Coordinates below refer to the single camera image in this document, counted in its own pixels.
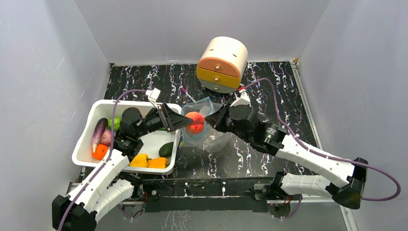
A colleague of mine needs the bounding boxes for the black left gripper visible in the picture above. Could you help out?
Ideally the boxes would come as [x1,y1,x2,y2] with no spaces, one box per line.
[136,103,193,138]

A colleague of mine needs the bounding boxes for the clear zip top bag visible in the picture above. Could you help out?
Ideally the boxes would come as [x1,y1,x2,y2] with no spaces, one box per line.
[179,97,231,152]

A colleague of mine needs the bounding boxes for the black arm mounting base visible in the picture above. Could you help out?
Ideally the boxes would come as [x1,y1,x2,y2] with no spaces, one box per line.
[140,178,297,214]

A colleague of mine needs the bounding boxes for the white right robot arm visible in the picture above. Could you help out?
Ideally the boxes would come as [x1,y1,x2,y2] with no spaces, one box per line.
[205,104,368,209]

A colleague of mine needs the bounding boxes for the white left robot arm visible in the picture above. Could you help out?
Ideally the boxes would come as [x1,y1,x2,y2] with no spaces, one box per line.
[51,103,193,231]

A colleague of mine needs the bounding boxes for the dark green avocado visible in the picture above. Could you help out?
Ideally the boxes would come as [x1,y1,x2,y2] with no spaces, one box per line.
[159,142,174,158]

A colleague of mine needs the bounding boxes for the pink marker pen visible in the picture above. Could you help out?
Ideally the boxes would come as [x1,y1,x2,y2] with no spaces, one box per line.
[181,88,196,102]

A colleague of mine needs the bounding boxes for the yellow orange bell pepper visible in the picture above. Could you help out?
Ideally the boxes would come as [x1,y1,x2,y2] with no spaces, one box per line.
[148,157,169,169]

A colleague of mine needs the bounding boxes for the round pastel drawer cabinet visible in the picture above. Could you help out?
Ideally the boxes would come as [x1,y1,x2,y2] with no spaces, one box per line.
[196,36,248,94]

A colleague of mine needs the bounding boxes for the green cabbage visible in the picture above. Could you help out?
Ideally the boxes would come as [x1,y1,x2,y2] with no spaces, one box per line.
[107,116,122,132]

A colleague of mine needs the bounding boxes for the red onion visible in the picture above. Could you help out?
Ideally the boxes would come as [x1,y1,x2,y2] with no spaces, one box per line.
[100,130,113,146]

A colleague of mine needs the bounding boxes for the purple eggplant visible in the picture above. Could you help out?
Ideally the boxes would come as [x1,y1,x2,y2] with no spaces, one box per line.
[92,118,108,153]

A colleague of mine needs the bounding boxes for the white plastic bin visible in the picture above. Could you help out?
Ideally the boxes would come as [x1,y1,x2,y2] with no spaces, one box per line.
[71,99,183,176]

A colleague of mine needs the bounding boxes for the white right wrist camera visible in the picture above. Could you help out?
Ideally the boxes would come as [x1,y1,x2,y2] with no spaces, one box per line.
[230,88,251,107]

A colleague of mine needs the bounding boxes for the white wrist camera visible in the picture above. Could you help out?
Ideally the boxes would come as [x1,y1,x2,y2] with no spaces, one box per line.
[230,88,251,107]
[145,88,161,105]

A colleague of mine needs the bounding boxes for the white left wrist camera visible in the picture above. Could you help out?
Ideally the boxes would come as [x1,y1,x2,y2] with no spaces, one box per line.
[145,88,161,105]

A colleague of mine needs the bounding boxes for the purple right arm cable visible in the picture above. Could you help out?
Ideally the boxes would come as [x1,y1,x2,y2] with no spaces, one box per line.
[239,77,402,202]

